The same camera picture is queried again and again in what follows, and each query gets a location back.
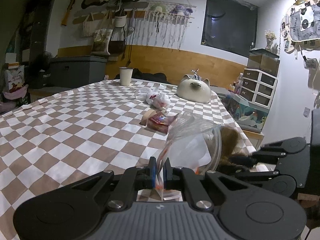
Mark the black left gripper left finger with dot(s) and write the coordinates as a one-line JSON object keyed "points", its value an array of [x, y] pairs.
{"points": [[125, 187]]}

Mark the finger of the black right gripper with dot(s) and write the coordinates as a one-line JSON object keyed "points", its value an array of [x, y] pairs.
{"points": [[271, 153], [244, 174]]}

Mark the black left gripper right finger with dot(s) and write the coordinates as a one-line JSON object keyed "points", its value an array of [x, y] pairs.
{"points": [[189, 184]]}

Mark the clear zip plastic bag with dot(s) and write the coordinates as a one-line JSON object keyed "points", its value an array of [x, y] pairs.
{"points": [[193, 143]]}

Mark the white cupboard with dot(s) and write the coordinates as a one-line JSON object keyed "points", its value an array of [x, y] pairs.
{"points": [[255, 138]]}

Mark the teal illustrated box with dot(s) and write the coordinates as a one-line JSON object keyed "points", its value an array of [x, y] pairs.
{"points": [[250, 117]]}

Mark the wooden eraser-like block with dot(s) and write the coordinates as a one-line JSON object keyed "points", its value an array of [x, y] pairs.
{"points": [[148, 114]]}

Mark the white drawer unit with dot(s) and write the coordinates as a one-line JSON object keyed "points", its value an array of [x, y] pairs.
{"points": [[258, 87]]}

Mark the brown white checkered tablecloth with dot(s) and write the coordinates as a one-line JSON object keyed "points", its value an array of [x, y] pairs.
{"points": [[70, 135]]}

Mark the crumpled white plastic bag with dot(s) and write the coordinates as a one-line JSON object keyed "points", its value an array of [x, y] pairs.
{"points": [[153, 97]]}

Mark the white cat-shaped ceramic ornament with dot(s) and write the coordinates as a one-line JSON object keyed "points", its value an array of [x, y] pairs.
{"points": [[194, 90]]}

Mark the glass terrarium tank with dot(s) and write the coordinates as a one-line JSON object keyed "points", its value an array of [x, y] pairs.
{"points": [[263, 60]]}

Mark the cream cup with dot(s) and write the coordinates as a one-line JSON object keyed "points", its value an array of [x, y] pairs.
{"points": [[125, 76]]}

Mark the dried flower vase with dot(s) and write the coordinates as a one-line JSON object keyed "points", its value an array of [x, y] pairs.
{"points": [[270, 37]]}

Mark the grey storage box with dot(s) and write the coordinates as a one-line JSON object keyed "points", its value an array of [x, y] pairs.
{"points": [[74, 72]]}

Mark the dark window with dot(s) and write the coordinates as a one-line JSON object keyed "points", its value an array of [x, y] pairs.
{"points": [[230, 25]]}

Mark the beige tote bag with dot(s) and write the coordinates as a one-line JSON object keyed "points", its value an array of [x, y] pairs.
{"points": [[102, 36]]}

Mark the white snack bag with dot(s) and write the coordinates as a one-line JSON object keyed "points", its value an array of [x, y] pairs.
{"points": [[14, 79]]}

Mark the wooden toy rifle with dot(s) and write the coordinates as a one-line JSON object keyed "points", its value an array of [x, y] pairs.
{"points": [[67, 13]]}

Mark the blue grey wall cloth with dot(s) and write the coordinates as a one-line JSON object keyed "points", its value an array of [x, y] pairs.
{"points": [[304, 24]]}

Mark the white macrame wall hanging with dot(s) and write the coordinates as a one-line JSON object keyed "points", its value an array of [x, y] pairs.
{"points": [[165, 24]]}

